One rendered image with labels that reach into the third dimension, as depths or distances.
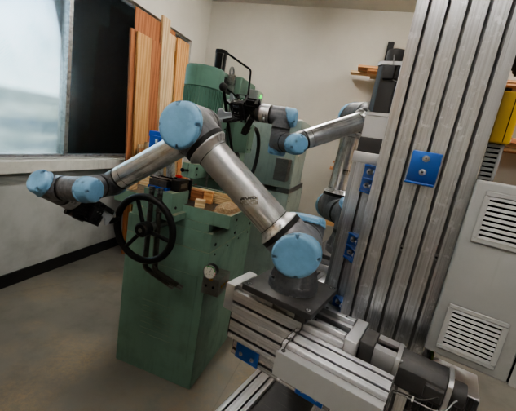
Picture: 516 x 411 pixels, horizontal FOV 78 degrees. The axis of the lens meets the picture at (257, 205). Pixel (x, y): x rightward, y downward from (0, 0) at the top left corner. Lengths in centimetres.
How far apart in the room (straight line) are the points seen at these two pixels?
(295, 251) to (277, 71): 333
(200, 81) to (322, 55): 255
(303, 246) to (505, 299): 50
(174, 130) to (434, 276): 79
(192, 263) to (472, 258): 105
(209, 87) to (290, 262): 96
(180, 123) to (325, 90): 311
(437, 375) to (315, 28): 357
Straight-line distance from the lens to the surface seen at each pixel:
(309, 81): 386
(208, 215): 139
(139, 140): 305
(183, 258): 150
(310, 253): 75
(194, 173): 153
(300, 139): 116
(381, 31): 394
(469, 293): 98
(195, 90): 150
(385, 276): 104
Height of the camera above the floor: 124
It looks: 12 degrees down
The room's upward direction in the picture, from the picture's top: 10 degrees clockwise
